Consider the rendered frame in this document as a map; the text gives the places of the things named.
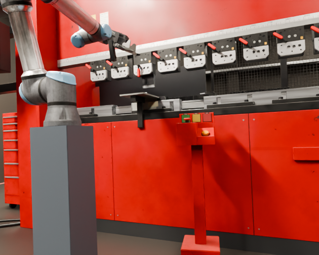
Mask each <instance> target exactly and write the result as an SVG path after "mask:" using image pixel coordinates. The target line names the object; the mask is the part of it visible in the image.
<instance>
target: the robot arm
mask: <svg viewBox="0 0 319 255"><path fill-rule="evenodd" d="M41 1H43V2H44V3H45V4H51V5H52V6H53V7H55V8H56V9H57V10H58V11H60V12H61V13H62V14H63V15H65V16H66V17H67V18H69V19H70V20H71V21H73V22H74V23H75V24H76V25H78V26H79V31H78V32H76V33H74V35H72V36H71V42H72V44H73V45H74V46H75V47H76V48H82V47H84V45H87V44H91V43H95V42H100V43H102V44H106V45H107V44H108V46H109V53H110V60H111V61H112V62H115V61H116V53H115V48H117V49H120V50H122V51H126V52H128V53H131V54H133V55H135V56H140V54H138V53H136V44H132V45H131V40H129V37H128V36H126V35H125V34H122V33H120V32H116V31H114V30H112V29H111V28H110V26H109V25H108V24H102V25H101V24H100V23H99V22H97V21H96V20H95V19H94V18H93V17H92V16H91V15H89V14H88V13H87V12H86V11H85V10H84V9H83V8H81V7H80V6H79V5H78V4H77V3H76V2H74V1H73V0H41ZM0 6H1V7H2V9H3V11H4V12H6V13H7V14H8V15H9V19H10V23H11V27H12V31H13V35H14V39H15V42H16V46H17V50H18V54H19V57H20V61H21V65H22V69H23V74H22V75H21V79H22V83H21V84H20V87H19V94H20V96H21V98H22V99H23V100H24V101H25V102H26V103H28V104H30V105H37V106H39V105H44V104H47V105H48V109H47V112H46V117H45V121H44V126H62V125H80V126H82V121H81V119H80V116H79V113H78V111H77V106H76V80H75V76H74V75H73V74H71V73H66V72H60V71H46V70H45V69H44V65H43V61H42V57H41V53H40V50H39V46H38V42H37V38H36V34H35V29H34V25H33V21H32V17H31V13H30V12H31V11H32V10H33V6H32V2H31V0H0ZM130 45H131V46H130Z"/></svg>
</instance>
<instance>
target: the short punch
mask: <svg viewBox="0 0 319 255"><path fill-rule="evenodd" d="M142 85H143V88H151V87H155V75H154V74H151V75H143V76H142Z"/></svg>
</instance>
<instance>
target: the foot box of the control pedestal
mask: <svg viewBox="0 0 319 255"><path fill-rule="evenodd" d="M206 237H207V242H206V244H195V235H184V239H183V243H182V247H181V255H220V244H219V237H218V236H206Z"/></svg>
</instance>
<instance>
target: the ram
mask: <svg viewBox="0 0 319 255"><path fill-rule="evenodd" d="M73 1H74V2H76V3H77V4H78V5H79V6H80V7H81V8H83V9H84V10H85V11H86V12H87V13H88V14H89V15H91V16H92V15H96V21H97V22H99V23H100V13H104V12H108V15H109V26H110V28H111V29H112V30H114V31H116V32H120V33H122V34H125V35H126V36H128V37H129V40H131V45H132V44H136V45H137V46H138V45H143V44H149V43H154V42H158V41H163V40H169V39H175V38H180V37H185V36H191V35H196V34H202V33H207V32H213V31H218V30H224V29H229V28H235V27H240V26H246V25H251V24H257V23H262V22H267V21H273V20H278V19H284V18H290V17H295V16H301V15H306V14H311V13H317V12H319V0H73ZM314 23H319V18H313V19H308V20H302V21H296V22H291V23H285V24H280V25H274V26H268V27H262V28H256V29H251V30H245V31H240V32H234V33H228V34H223V35H217V36H211V37H205V38H200V39H194V40H188V41H183V42H177V43H173V44H168V45H162V46H156V47H151V48H144V49H139V50H136V53H138V54H139V53H145V52H153V53H156V54H157V51H158V50H163V49H168V48H174V47H177V48H178V49H180V48H181V49H184V47H183V46H186V45H192V44H198V43H205V44H206V45H207V46H208V43H210V44H212V41H214V40H220V39H226V38H231V37H235V40H239V38H242V39H243V35H249V34H255V33H261V32H267V31H268V35H273V33H274V32H276V30H279V29H285V28H290V27H296V26H302V25H304V29H310V28H311V26H313V24H314ZM78 31H79V26H78V25H76V24H75V23H74V22H73V21H71V20H70V19H69V18H67V17H66V16H65V15H63V14H62V13H61V12H60V11H58V10H57V9H56V35H57V60H61V59H67V58H72V57H78V56H83V55H88V54H94V53H99V52H105V51H109V46H108V44H107V45H106V44H102V43H100V42H94V43H91V44H87V45H84V47H82V48H76V47H75V46H74V45H73V44H72V42H71V36H72V35H74V33H76V32H78ZM131 45H130V46H131ZM103 59H106V60H109V61H111V60H110V55H105V56H99V57H94V58H88V59H82V60H76V61H71V62H65V63H59V64H57V67H58V68H62V69H67V68H74V67H80V66H85V65H86V64H88V65H90V62H92V61H98V60H103Z"/></svg>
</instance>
